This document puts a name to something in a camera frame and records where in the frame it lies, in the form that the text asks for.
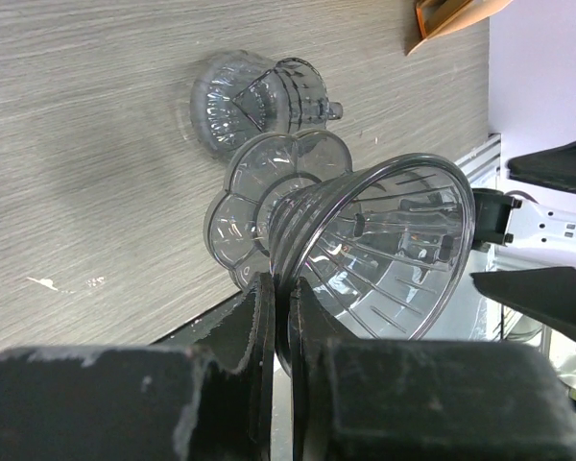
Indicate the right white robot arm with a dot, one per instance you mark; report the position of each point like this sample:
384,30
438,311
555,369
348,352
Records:
503,220

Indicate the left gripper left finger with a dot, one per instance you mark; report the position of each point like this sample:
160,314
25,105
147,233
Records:
211,400

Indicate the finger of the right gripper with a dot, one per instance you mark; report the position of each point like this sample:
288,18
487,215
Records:
547,295
553,168

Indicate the grey plastic measuring cup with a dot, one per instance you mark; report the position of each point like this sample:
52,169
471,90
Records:
239,95

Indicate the grey plastic dripper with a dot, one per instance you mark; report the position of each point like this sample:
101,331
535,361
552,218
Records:
382,248

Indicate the orange filter holder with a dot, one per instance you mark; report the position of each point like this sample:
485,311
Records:
441,18

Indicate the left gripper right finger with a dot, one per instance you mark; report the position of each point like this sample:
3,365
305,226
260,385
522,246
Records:
381,399

